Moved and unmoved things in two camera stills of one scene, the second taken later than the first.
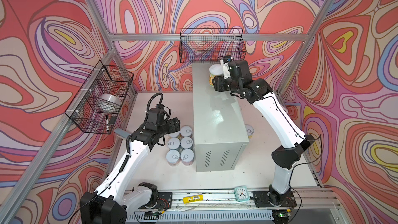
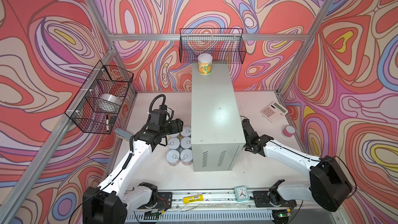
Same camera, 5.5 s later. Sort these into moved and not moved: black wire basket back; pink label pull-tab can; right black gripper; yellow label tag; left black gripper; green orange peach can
Moved: right black gripper; green orange peach can
Not moved: pink label pull-tab can; left black gripper; yellow label tag; black wire basket back
